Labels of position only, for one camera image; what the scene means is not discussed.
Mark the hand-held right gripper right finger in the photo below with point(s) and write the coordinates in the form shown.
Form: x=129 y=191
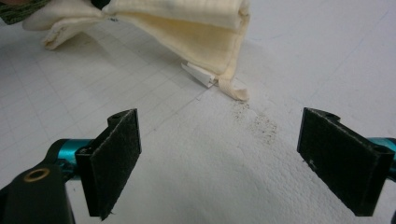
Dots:
x=342 y=158

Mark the white grid mat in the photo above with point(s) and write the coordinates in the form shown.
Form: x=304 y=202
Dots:
x=202 y=155

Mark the green woven plastic basket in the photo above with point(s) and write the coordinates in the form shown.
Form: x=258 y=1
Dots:
x=18 y=12

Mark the cream printed baby garment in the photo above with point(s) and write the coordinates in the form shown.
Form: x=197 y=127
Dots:
x=193 y=34

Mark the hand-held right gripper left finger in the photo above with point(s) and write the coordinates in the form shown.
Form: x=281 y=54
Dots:
x=115 y=161

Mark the white plastic piece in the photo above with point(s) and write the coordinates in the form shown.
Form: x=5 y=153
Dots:
x=199 y=74

